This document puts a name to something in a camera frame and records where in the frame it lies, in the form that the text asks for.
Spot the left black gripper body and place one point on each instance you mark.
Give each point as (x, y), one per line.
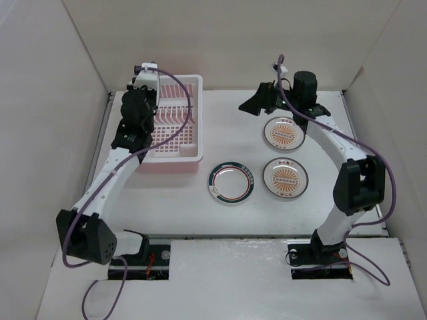
(151, 97)

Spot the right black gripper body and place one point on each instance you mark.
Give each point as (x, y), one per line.
(279, 100)

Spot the orange sunburst plate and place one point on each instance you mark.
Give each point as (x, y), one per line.
(285, 178)
(283, 134)

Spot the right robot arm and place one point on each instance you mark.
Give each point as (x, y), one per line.
(360, 184)

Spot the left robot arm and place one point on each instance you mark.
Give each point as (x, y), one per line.
(83, 230)

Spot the white plate green red rim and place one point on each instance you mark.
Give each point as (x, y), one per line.
(231, 183)

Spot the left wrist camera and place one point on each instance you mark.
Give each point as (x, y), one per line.
(145, 75)

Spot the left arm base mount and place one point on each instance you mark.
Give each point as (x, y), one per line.
(151, 264)

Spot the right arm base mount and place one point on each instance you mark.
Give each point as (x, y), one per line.
(309, 264)

